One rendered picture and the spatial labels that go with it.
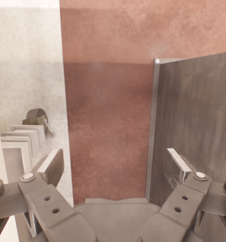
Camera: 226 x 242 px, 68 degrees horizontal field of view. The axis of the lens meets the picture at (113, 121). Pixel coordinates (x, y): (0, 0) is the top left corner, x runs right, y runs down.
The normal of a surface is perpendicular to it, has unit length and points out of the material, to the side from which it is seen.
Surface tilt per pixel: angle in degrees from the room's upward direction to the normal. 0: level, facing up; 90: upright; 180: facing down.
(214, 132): 90
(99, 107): 0
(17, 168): 0
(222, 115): 90
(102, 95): 0
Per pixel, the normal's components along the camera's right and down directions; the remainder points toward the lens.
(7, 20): 0.02, 0.27
